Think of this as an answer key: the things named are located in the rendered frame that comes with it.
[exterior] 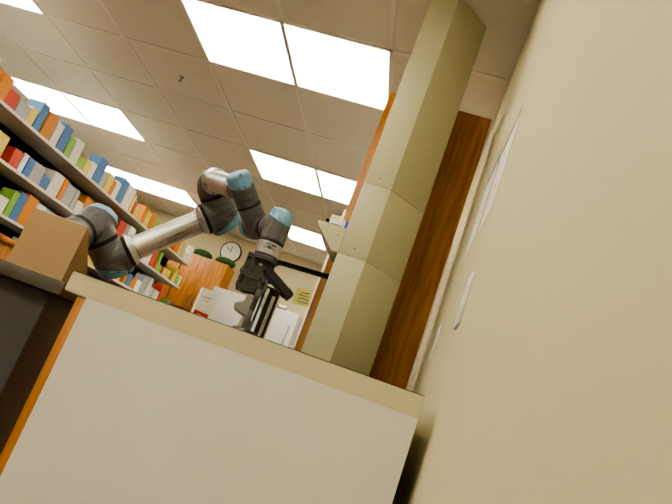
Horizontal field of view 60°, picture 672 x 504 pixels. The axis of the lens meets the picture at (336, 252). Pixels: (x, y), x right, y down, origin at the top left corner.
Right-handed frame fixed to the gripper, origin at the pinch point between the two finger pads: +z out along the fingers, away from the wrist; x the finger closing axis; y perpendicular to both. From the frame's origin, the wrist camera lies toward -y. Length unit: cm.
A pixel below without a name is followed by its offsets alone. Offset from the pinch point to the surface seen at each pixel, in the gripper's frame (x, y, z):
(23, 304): -14, 63, 16
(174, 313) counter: 59, 13, 8
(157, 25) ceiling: -165, 117, -164
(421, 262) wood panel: -68, -60, -57
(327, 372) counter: 67, -16, 9
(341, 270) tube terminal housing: -39, -25, -34
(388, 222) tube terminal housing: -39, -36, -58
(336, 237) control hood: -40, -19, -45
